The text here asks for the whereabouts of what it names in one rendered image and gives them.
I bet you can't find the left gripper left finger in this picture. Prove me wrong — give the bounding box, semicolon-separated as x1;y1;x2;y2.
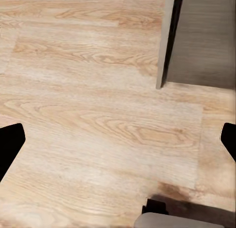
0;123;26;182

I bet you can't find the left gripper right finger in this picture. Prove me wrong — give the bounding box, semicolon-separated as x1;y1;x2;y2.
221;123;236;162

